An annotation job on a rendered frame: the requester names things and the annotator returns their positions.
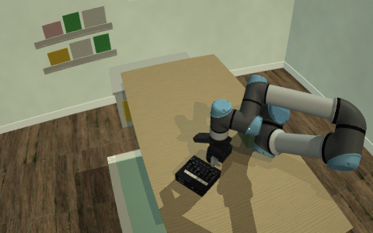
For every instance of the black lighting desk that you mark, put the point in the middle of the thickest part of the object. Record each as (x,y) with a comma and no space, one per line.
(197,175)

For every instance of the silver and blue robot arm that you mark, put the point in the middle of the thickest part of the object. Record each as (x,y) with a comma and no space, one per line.
(340,150)

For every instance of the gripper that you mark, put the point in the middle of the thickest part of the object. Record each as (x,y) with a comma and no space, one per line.
(218,149)

